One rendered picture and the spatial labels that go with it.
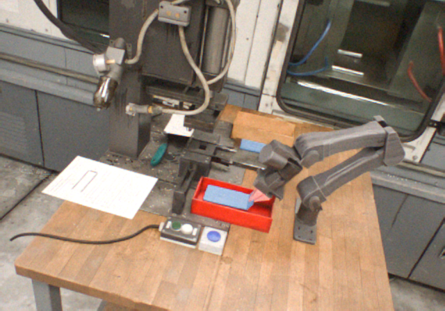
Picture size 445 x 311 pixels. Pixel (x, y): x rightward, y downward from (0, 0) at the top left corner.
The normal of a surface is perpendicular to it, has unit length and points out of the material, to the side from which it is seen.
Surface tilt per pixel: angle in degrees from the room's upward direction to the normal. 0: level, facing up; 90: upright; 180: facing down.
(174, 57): 90
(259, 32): 90
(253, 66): 90
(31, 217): 0
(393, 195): 90
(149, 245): 0
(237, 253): 0
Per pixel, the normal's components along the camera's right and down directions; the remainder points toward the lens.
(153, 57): -0.20, 0.51
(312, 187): -0.53, -0.64
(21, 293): 0.15, -0.82
